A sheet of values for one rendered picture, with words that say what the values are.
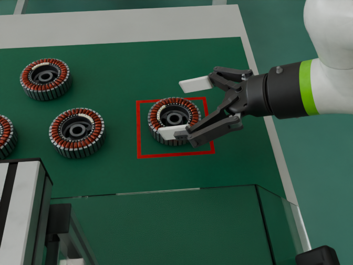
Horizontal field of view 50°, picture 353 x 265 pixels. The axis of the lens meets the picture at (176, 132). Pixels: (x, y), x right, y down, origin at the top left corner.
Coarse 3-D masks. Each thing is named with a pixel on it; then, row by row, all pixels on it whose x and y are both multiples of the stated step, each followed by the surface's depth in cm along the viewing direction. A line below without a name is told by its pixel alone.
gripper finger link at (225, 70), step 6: (216, 66) 80; (222, 72) 78; (228, 72) 76; (234, 72) 75; (240, 72) 74; (246, 72) 73; (252, 72) 73; (228, 78) 78; (234, 78) 76; (240, 78) 75
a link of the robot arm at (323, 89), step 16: (304, 64) 61; (320, 64) 58; (304, 80) 60; (320, 80) 58; (336, 80) 55; (352, 80) 54; (304, 96) 60; (320, 96) 59; (336, 96) 57; (352, 96) 56; (320, 112) 61; (336, 112) 60; (352, 112) 58
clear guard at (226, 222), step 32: (160, 192) 37; (192, 192) 37; (224, 192) 37; (256, 192) 37; (64, 224) 35; (96, 224) 35; (128, 224) 35; (160, 224) 35; (192, 224) 35; (224, 224) 35; (256, 224) 35; (288, 224) 39; (64, 256) 33; (96, 256) 33; (128, 256) 33; (160, 256) 33; (192, 256) 33; (224, 256) 33; (256, 256) 33; (288, 256) 35
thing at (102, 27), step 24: (0, 24) 105; (24, 24) 105; (48, 24) 105; (72, 24) 105; (96, 24) 105; (120, 24) 105; (144, 24) 105; (168, 24) 105; (192, 24) 105; (216, 24) 105; (240, 24) 105; (0, 48) 99; (264, 120) 84; (288, 192) 73
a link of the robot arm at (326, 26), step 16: (320, 0) 48; (336, 0) 47; (352, 0) 45; (304, 16) 52; (320, 16) 49; (336, 16) 47; (352, 16) 46; (320, 32) 50; (336, 32) 48; (352, 32) 46; (320, 48) 52; (336, 48) 50; (352, 48) 49; (336, 64) 53; (352, 64) 52
